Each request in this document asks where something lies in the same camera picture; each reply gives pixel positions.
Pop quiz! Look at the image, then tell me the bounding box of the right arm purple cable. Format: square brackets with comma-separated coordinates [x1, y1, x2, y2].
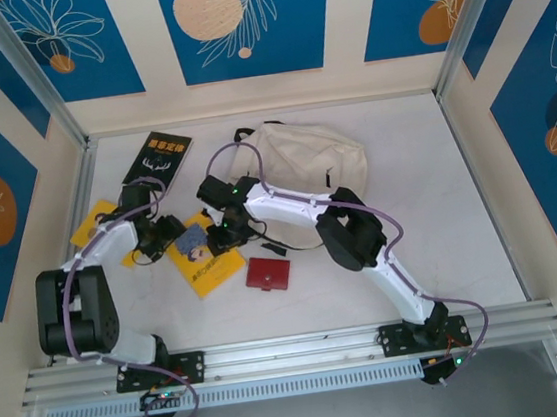
[203, 115, 498, 411]

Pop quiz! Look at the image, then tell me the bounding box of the cream canvas backpack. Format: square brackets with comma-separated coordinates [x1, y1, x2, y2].
[222, 110, 379, 262]

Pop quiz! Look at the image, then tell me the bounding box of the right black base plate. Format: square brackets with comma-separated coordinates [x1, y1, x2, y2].
[375, 314, 475, 359]

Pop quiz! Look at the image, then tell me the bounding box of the aluminium side rail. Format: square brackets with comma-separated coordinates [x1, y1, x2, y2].
[433, 84, 535, 311]
[24, 137, 124, 367]

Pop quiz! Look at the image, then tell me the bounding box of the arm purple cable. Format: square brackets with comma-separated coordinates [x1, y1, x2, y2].
[203, 115, 498, 411]
[47, 173, 203, 417]

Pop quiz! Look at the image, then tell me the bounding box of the aluminium post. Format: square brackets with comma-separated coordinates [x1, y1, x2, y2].
[0, 0, 91, 159]
[423, 0, 523, 101]

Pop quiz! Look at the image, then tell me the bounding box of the red leather wallet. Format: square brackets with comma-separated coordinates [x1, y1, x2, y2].
[241, 253, 295, 297]

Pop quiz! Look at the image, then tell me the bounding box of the yellow book with blue-haired figure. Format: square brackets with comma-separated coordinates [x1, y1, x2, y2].
[162, 207, 250, 303]

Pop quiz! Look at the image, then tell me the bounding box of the aluminium frame rail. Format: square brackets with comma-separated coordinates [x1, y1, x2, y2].
[16, 300, 557, 408]

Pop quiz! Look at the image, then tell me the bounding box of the yellow book with seated man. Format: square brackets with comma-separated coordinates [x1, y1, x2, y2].
[64, 194, 145, 276]

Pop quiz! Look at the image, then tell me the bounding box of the left circuit board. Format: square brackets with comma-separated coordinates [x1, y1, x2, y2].
[137, 385, 186, 411]

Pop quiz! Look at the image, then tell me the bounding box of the left aluminium side rail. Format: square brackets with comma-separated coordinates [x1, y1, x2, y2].
[24, 137, 124, 367]

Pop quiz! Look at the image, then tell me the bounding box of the blue panel with cream circle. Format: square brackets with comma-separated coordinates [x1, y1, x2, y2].
[154, 0, 342, 90]

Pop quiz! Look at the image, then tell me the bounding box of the right aluminium side rail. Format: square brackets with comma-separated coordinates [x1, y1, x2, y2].
[433, 84, 535, 311]

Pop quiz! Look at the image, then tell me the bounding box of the left aluminium post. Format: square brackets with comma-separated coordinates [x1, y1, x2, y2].
[0, 0, 91, 159]

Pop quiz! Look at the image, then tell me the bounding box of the slotted grey cable duct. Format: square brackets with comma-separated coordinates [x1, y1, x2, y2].
[42, 358, 428, 417]

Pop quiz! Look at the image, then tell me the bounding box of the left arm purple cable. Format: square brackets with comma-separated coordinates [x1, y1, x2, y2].
[47, 173, 203, 417]

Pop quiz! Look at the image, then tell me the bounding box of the right aluminium post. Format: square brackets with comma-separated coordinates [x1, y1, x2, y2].
[423, 0, 523, 101]

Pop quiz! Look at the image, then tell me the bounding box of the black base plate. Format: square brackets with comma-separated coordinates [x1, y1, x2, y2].
[375, 314, 475, 359]
[113, 349, 209, 395]

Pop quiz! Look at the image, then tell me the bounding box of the right circuit board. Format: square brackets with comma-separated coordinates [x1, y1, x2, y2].
[420, 349, 480, 387]

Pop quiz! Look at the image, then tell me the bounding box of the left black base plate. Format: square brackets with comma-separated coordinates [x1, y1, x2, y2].
[113, 349, 209, 395]

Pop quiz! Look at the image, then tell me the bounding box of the circuit board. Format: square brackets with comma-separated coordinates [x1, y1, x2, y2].
[420, 349, 480, 387]
[137, 385, 186, 411]

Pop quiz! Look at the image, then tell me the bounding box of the black book with antlers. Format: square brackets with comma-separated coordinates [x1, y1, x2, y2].
[116, 126, 200, 200]

